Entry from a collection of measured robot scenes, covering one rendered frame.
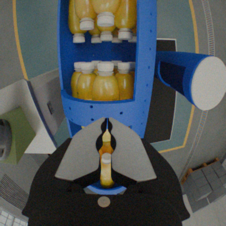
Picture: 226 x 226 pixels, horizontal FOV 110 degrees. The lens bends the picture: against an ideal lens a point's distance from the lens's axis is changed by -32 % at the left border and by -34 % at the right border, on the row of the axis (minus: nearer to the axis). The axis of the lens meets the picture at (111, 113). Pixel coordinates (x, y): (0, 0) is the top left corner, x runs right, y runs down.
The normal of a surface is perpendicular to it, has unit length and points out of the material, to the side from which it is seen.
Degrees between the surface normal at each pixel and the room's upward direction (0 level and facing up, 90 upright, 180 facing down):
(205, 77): 0
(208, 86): 0
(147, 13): 38
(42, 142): 0
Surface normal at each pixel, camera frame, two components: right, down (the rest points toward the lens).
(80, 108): -0.38, 0.44
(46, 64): 0.01, 0.48
